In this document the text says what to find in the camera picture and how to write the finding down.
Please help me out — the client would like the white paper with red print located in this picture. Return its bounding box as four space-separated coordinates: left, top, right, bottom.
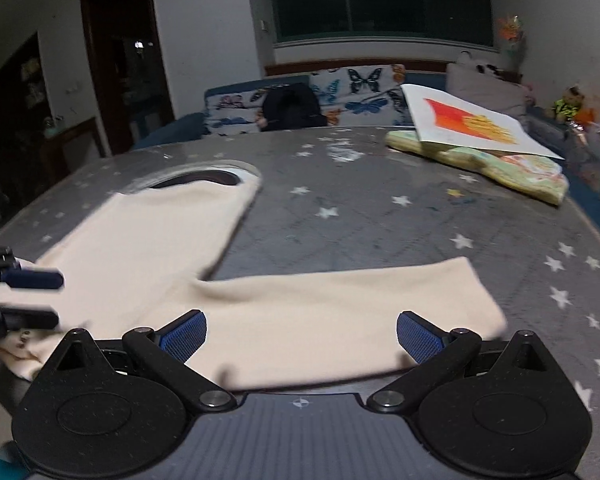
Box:
400 84 566 161

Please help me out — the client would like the panda plush toy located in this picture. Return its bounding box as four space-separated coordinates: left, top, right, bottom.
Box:
455 50 511 79

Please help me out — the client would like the green-framed window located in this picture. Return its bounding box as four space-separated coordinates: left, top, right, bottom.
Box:
267 0 496 52

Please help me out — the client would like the cream long-sleeve garment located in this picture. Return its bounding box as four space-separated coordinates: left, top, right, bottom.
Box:
0 179 509 392

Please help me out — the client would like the grey pillow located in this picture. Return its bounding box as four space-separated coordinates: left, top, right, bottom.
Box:
445 62 529 122

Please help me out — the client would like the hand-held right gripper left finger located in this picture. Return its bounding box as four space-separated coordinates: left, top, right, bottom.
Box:
42 310 237 411

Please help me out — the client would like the butterfly-print sofa cover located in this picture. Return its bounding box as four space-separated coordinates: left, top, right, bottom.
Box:
202 64 417 137

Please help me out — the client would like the brown door frame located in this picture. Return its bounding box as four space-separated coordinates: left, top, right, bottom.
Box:
80 0 177 157

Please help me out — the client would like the small plush toy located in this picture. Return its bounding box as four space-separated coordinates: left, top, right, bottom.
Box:
552 85 597 124

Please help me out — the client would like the folded colourful patterned garment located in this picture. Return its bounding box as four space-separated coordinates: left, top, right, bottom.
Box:
385 130 570 206

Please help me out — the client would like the dark shelf cabinet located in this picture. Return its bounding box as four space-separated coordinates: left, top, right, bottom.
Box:
0 32 52 198

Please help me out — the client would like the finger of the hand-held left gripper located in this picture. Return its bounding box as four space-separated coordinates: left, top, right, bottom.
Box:
1 255 65 291
0 307 60 332

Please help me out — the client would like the colourful paper flower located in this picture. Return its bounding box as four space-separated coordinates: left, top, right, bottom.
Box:
497 15 527 69

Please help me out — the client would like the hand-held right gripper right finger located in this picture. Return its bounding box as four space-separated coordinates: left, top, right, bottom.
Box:
367 311 570 411

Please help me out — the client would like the black backpack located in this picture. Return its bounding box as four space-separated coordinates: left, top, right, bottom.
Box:
260 83 329 131

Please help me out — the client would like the wooden desk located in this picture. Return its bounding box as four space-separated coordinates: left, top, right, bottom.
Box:
42 117 107 172

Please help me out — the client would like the grey star-print tablecloth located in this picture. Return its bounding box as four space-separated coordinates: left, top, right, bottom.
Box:
0 125 600 480

